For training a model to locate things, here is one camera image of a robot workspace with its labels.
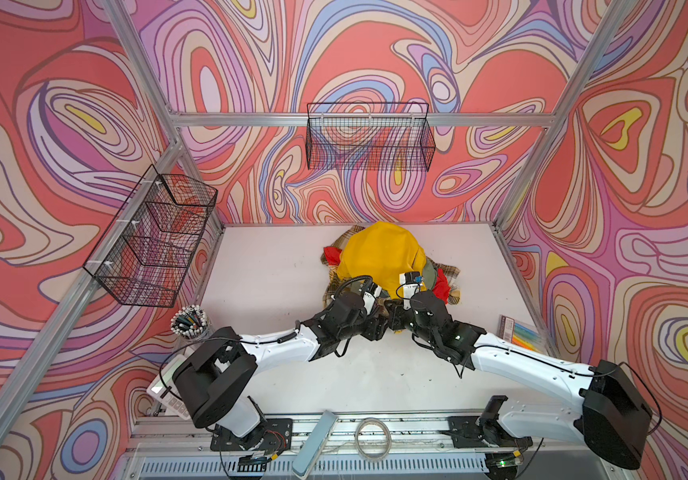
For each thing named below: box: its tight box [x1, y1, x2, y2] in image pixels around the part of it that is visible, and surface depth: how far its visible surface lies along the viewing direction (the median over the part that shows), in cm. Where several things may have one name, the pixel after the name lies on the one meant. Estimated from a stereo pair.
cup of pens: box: [170, 304, 209, 339], surface depth 77 cm
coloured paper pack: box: [496, 314, 544, 353], surface depth 92 cm
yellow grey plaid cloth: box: [427, 256, 460, 304], surface depth 101 cm
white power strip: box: [292, 410, 339, 479], surface depth 73 cm
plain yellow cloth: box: [337, 222, 428, 300], surface depth 91 cm
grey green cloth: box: [422, 258, 438, 290], surface depth 90 cm
